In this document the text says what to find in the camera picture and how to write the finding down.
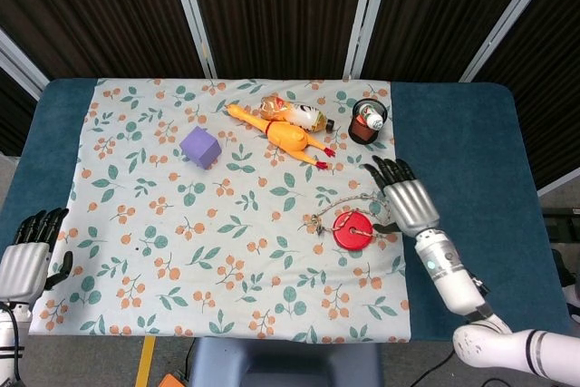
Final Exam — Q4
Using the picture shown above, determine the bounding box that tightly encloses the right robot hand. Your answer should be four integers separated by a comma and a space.
362, 155, 441, 238

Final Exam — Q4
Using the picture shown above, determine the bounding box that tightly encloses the dark red pen cup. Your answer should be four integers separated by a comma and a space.
347, 97, 389, 145

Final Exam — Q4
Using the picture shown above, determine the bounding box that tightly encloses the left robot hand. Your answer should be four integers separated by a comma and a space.
0, 208, 74, 303

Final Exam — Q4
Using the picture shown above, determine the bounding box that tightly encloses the tea drink bottle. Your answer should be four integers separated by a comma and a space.
259, 94, 336, 133

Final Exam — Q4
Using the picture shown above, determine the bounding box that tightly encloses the yellow rubber chicken toy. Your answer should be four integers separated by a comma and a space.
226, 103, 336, 170

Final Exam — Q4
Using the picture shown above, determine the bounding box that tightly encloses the floral patterned cloth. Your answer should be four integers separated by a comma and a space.
27, 77, 411, 344

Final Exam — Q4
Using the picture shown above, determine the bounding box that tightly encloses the purple foam cube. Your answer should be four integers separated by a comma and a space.
179, 125, 223, 172

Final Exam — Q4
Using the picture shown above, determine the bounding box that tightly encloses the blue table cover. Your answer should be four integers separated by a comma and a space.
0, 77, 573, 343

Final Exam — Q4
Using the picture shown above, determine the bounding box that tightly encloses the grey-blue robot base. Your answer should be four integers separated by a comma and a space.
187, 336, 384, 387

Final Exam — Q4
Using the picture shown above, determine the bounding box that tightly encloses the red disc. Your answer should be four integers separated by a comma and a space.
332, 209, 373, 252

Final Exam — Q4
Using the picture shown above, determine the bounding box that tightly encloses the small white-capped bottle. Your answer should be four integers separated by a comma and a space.
360, 104, 384, 131

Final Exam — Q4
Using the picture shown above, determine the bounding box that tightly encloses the orange object on floor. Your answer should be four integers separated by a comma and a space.
158, 372, 190, 387

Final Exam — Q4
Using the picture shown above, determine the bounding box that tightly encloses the braided beige rope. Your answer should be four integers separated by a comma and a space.
302, 193, 394, 238

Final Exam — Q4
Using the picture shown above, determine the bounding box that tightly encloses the yellow floor tape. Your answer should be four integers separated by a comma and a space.
134, 335, 157, 387

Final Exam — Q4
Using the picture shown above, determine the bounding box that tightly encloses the folding screen partition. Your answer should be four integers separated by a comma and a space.
0, 0, 580, 198

